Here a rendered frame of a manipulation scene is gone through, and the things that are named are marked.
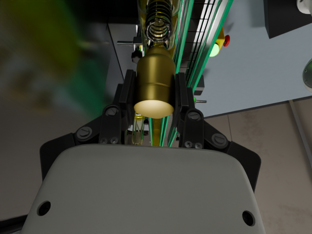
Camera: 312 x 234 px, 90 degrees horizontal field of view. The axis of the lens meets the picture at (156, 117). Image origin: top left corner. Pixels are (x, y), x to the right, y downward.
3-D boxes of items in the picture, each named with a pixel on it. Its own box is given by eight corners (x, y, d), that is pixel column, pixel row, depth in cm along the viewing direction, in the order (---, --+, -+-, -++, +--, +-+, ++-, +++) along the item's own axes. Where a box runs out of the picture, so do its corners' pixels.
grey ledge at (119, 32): (112, 2, 48) (106, 27, 43) (140, 3, 47) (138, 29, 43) (139, 120, 135) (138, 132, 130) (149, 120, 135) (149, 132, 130)
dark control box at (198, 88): (188, 73, 82) (189, 87, 78) (203, 74, 82) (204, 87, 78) (185, 82, 89) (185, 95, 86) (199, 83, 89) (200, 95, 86)
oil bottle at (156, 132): (152, 128, 125) (151, 165, 114) (159, 128, 125) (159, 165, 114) (152, 130, 131) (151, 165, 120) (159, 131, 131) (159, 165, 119)
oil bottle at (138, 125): (134, 108, 93) (129, 152, 83) (143, 107, 92) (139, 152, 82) (136, 112, 98) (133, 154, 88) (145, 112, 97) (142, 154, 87)
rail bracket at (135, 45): (120, 16, 42) (112, 53, 37) (145, 16, 42) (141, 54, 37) (122, 29, 46) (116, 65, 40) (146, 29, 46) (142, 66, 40)
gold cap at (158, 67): (134, 51, 13) (128, 98, 11) (178, 54, 13) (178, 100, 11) (138, 78, 16) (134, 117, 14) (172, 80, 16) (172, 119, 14)
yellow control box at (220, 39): (203, 23, 56) (205, 38, 54) (224, 24, 56) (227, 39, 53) (198, 40, 63) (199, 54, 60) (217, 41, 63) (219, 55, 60)
